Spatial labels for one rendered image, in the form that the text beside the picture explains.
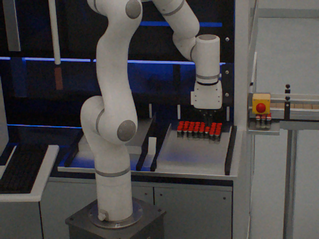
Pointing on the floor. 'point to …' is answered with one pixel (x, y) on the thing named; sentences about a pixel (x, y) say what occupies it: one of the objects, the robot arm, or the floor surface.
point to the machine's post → (241, 112)
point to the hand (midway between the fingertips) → (208, 120)
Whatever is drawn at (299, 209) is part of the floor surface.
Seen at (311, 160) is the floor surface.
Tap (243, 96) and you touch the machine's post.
